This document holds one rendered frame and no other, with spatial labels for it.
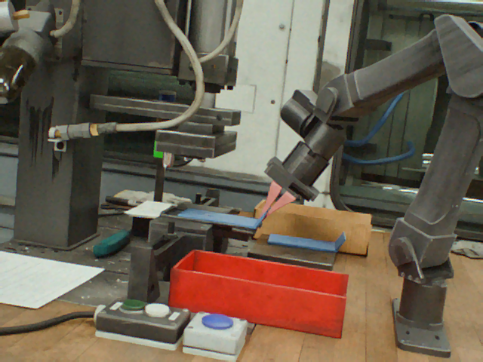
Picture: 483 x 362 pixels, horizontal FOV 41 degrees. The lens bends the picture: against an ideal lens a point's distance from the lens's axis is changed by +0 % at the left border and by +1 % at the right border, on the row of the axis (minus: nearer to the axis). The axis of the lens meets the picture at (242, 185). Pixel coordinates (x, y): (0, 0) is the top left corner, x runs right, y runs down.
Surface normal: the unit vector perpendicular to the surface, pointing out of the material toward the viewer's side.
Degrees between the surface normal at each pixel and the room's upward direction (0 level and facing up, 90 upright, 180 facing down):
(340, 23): 90
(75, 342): 0
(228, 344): 90
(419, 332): 0
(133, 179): 90
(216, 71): 90
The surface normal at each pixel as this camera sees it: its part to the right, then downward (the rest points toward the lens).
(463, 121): -0.78, 0.23
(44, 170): -0.19, 0.14
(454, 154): -0.74, 0.04
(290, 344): 0.11, -0.98
